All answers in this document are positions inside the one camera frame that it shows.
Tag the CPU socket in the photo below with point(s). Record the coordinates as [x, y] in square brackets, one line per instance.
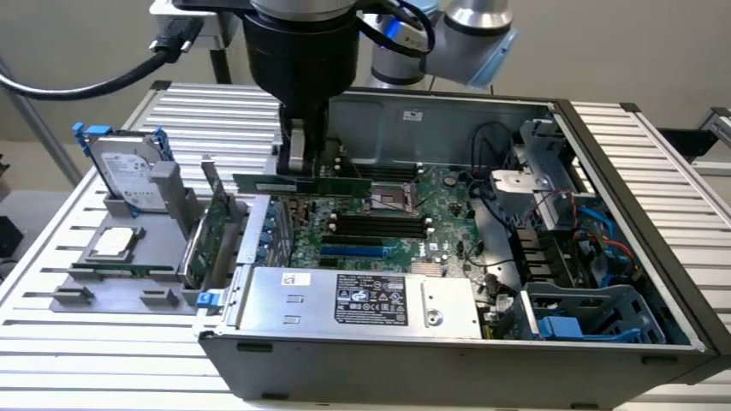
[393, 197]

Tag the black RAM slot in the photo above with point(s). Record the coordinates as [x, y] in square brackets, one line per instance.
[379, 216]
[388, 165]
[388, 174]
[379, 222]
[379, 228]
[393, 179]
[388, 170]
[379, 234]

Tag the long black expansion slot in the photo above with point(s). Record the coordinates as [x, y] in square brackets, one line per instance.
[351, 241]

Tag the black open PC case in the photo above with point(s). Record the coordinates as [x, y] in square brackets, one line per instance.
[399, 372]

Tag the silver chipset heatsink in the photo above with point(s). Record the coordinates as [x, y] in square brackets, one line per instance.
[428, 269]

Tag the metal drive cage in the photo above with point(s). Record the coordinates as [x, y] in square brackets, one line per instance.
[542, 141]

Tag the white case sticker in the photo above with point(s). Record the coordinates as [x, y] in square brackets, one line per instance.
[411, 115]

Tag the silver CPU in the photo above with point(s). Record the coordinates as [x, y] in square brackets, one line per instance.
[113, 242]

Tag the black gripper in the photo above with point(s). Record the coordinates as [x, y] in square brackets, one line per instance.
[303, 55]

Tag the upright metal pole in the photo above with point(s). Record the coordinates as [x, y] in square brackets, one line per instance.
[219, 64]

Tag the black floor object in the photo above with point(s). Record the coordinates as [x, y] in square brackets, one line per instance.
[8, 235]

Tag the aluminium profile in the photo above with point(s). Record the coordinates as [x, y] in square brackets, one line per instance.
[716, 124]

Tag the silver hard disk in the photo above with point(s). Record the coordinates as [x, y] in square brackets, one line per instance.
[123, 171]

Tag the slanted metal frame pole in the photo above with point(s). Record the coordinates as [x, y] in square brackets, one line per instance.
[45, 137]

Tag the blue expansion slot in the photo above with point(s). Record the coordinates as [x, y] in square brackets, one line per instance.
[351, 252]

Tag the silver coin battery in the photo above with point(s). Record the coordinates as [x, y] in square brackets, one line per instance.
[451, 180]

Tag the silver power supply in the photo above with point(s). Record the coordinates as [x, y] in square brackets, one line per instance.
[320, 308]

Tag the grey plastic disk bay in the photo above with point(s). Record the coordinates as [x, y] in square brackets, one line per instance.
[599, 299]

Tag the blue disk caddy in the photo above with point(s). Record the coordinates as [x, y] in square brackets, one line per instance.
[97, 129]

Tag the short black expansion slot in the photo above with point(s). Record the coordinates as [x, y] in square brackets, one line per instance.
[331, 263]

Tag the green graphics card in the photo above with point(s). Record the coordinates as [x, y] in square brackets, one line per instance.
[211, 240]

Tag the green motherboard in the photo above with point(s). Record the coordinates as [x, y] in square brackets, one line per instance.
[451, 231]

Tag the grey parts rack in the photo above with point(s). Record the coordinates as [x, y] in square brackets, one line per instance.
[113, 295]

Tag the blue case latch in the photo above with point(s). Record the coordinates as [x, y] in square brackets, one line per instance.
[208, 299]

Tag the green RAM stick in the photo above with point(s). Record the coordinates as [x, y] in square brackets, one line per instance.
[113, 269]
[343, 188]

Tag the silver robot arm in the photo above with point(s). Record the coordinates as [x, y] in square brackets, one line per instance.
[479, 15]

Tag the black box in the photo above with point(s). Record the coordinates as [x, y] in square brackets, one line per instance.
[686, 143]

